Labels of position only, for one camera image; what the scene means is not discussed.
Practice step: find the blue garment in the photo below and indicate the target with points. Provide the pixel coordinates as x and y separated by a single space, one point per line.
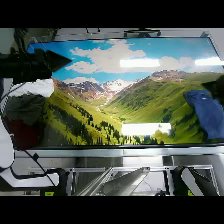
208 115

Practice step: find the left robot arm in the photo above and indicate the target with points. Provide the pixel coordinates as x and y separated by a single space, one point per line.
26 65

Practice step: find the white garment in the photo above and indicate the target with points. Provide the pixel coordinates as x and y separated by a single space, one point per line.
33 87

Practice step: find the grey-green garment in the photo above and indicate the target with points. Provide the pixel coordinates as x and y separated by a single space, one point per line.
25 108

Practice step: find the dark red garment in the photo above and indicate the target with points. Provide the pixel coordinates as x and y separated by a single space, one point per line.
23 135

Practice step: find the silver frame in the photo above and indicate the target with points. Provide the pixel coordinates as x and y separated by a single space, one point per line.
133 151

